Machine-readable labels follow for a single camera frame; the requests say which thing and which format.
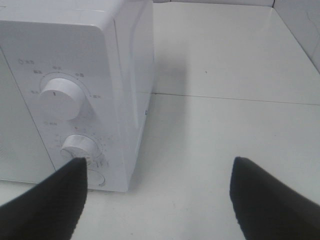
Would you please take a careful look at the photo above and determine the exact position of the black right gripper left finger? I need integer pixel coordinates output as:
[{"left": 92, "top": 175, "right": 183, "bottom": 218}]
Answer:
[{"left": 0, "top": 157, "right": 88, "bottom": 240}]

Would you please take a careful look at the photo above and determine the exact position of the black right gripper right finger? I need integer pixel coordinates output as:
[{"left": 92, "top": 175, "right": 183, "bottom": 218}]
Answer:
[{"left": 229, "top": 156, "right": 320, "bottom": 240}]

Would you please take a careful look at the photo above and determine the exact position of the round white door button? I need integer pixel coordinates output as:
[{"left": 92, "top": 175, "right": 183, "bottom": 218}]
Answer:
[{"left": 87, "top": 169, "right": 105, "bottom": 187}]

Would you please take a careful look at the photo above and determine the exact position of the white timer knob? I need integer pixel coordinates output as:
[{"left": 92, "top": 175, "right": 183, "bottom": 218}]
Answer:
[{"left": 60, "top": 134, "right": 99, "bottom": 161}]

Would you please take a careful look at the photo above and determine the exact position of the white microwave door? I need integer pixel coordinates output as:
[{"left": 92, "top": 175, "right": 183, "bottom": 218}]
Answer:
[{"left": 0, "top": 53, "right": 55, "bottom": 183}]

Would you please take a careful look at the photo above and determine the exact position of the upper white power knob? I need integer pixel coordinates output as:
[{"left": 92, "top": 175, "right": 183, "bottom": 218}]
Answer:
[{"left": 39, "top": 78, "right": 86, "bottom": 121}]

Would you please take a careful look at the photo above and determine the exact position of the white microwave oven body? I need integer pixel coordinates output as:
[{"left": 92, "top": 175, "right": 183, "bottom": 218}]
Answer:
[{"left": 0, "top": 0, "right": 154, "bottom": 192}]

